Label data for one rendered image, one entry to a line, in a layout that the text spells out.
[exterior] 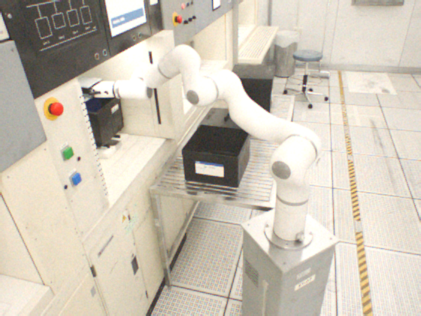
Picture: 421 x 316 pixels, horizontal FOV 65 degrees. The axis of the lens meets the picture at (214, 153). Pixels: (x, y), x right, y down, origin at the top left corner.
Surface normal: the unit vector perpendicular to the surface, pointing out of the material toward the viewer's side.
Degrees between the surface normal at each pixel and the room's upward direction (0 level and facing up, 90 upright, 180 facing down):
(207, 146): 90
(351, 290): 0
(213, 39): 90
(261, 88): 90
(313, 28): 90
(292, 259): 0
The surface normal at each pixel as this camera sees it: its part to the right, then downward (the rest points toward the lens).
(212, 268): -0.04, -0.85
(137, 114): -0.27, 0.51
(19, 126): 0.96, 0.11
